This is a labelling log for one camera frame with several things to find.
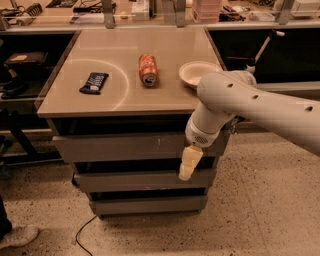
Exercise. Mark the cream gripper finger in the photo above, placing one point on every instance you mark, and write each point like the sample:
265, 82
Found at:
190, 158

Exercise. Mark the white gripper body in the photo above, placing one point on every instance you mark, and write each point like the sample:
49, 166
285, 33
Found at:
197, 136

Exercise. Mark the grey top drawer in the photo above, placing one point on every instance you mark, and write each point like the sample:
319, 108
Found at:
118, 147

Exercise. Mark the grey drawer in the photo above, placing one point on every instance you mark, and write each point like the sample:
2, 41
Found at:
149, 205
142, 181
118, 147

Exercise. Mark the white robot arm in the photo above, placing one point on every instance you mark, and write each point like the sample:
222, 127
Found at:
227, 94

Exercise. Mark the grey middle drawer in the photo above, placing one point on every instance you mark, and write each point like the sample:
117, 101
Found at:
142, 181

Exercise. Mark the grey bottom drawer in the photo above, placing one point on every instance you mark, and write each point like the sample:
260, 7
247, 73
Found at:
149, 205

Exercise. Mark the grey drawer cabinet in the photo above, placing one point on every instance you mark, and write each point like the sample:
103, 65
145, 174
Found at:
125, 104

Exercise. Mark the white bowl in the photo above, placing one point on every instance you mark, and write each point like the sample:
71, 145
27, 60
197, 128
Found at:
191, 73

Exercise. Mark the orange soda can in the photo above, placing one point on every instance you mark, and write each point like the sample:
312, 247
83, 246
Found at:
148, 71

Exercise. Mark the white spray bottle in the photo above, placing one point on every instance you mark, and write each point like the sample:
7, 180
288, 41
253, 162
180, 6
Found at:
251, 69

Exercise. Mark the dark blue snack bar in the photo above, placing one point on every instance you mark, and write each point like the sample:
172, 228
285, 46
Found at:
94, 83

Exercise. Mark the pink stacked trays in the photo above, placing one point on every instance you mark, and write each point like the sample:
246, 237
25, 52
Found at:
206, 11

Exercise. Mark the white sneaker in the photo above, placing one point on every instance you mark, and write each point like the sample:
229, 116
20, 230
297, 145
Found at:
20, 236

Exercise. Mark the black office chair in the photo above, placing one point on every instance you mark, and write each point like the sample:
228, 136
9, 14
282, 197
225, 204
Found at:
28, 74

